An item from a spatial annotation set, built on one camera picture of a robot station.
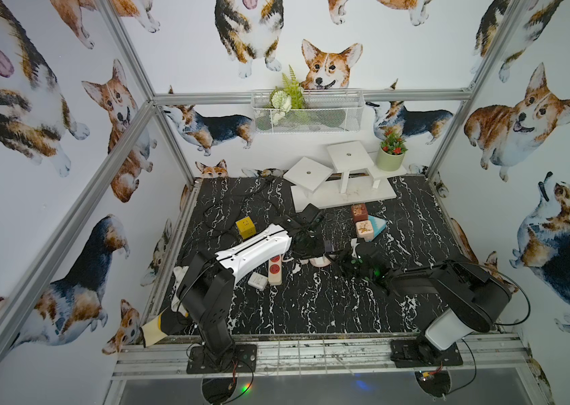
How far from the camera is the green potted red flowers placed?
3.18 feet

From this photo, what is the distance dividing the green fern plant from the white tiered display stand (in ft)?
0.81

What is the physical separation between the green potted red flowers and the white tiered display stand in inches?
0.8

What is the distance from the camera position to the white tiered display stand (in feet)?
3.30

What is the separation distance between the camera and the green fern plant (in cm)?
80

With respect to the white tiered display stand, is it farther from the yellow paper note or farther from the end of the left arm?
the yellow paper note

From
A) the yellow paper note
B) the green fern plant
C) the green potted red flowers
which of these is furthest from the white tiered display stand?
the yellow paper note

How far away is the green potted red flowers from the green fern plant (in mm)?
366
